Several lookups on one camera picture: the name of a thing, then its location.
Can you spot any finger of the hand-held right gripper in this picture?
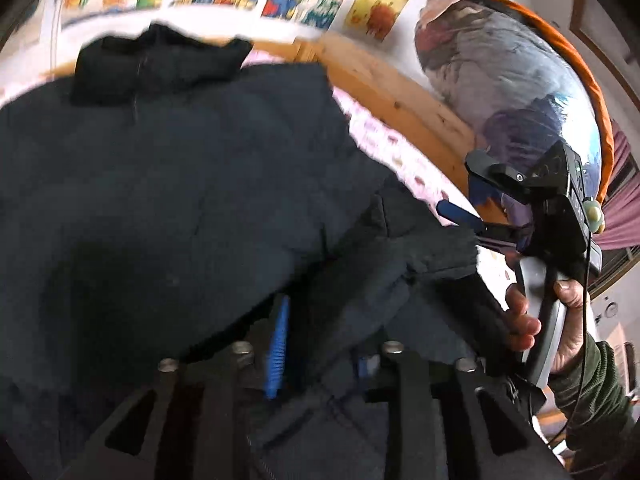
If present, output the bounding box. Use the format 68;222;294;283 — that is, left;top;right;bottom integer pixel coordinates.
436;200;534;254
464;149;539;207

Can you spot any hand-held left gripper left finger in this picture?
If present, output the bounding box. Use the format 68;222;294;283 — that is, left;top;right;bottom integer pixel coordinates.
62;294;292;480

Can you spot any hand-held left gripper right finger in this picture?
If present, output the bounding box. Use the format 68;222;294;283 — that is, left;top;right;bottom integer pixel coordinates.
355;343;572;480

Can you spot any dark navy jacket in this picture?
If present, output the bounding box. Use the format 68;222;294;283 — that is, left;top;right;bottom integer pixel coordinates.
0;22;531;480

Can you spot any person's right forearm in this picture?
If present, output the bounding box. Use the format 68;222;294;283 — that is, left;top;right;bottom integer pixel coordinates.
547;340;637;473

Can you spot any person's right hand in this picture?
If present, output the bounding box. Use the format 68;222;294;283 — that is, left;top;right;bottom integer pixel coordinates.
504;252;596;377

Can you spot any pink curtain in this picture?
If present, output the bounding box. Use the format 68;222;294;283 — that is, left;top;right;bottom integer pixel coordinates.
596;127;640;252

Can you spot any pink apple print bedsheet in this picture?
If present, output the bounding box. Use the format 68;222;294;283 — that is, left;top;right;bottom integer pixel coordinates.
242;49;513;286

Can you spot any clear storage bag orange trim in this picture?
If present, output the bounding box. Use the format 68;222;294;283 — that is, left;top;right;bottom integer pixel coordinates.
414;0;615;226

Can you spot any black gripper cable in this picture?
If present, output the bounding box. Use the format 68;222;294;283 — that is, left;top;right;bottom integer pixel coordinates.
547;237;599;448

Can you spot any wooden bed frame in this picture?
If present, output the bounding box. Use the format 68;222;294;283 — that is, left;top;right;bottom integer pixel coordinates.
47;35;508;228

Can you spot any yellow bear wall poster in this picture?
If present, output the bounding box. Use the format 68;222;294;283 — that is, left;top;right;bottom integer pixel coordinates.
344;0;420;43

